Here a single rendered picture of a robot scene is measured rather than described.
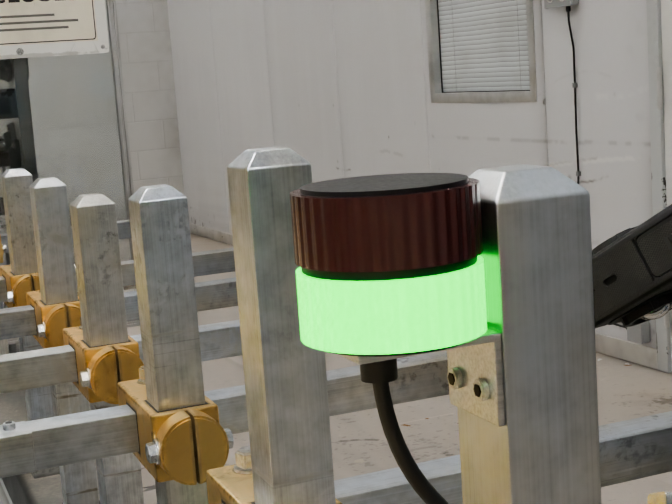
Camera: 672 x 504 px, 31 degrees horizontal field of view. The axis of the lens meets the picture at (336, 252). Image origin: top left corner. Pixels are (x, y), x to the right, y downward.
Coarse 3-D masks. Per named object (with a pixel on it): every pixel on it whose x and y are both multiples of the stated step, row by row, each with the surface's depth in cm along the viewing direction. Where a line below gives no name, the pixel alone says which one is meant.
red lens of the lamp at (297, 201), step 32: (448, 192) 36; (320, 224) 36; (352, 224) 36; (384, 224) 35; (416, 224) 36; (448, 224) 36; (480, 224) 38; (320, 256) 36; (352, 256) 36; (384, 256) 36; (416, 256) 36; (448, 256) 36
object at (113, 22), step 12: (108, 0) 282; (108, 12) 283; (120, 60) 285; (120, 72) 285; (120, 84) 286; (120, 96) 286; (120, 108) 286; (120, 120) 286; (120, 132) 287; (132, 180) 289; (132, 192) 290; (132, 252) 291; (132, 324) 293
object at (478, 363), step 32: (320, 192) 37; (352, 192) 36; (384, 192) 36; (416, 192) 36; (416, 352) 36; (448, 352) 42; (480, 352) 39; (384, 384) 39; (480, 384) 39; (384, 416) 39; (480, 416) 40; (416, 480) 40
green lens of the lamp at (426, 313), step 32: (480, 256) 39; (320, 288) 37; (352, 288) 36; (384, 288) 36; (416, 288) 36; (448, 288) 36; (480, 288) 38; (320, 320) 37; (352, 320) 36; (384, 320) 36; (416, 320) 36; (448, 320) 36; (480, 320) 38; (352, 352) 36; (384, 352) 36
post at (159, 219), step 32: (160, 192) 85; (160, 224) 85; (160, 256) 85; (160, 288) 86; (192, 288) 87; (160, 320) 86; (192, 320) 87; (160, 352) 86; (192, 352) 87; (160, 384) 86; (192, 384) 87
